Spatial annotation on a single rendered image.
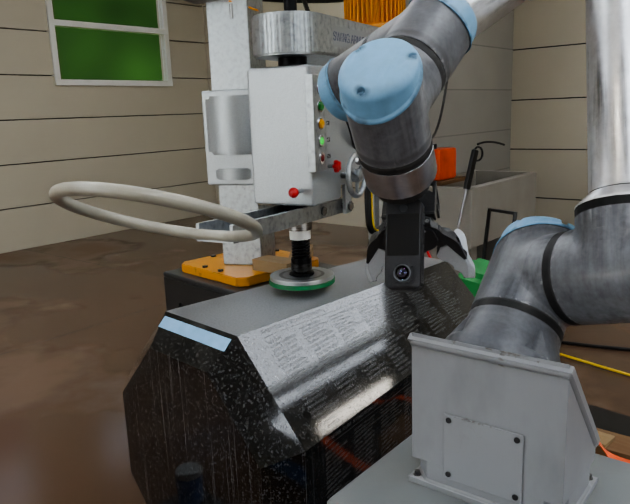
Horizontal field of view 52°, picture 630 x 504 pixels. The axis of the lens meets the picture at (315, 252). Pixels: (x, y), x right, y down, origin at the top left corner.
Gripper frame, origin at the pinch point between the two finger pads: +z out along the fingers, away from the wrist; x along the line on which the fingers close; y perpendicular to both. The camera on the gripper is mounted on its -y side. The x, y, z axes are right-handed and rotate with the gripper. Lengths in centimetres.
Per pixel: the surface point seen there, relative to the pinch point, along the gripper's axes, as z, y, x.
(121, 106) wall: 363, 565, 462
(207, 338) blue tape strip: 64, 30, 69
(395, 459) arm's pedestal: 33.6, -13.6, 8.4
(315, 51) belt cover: 28, 106, 39
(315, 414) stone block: 77, 14, 39
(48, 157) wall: 343, 453, 509
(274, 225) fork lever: 53, 61, 52
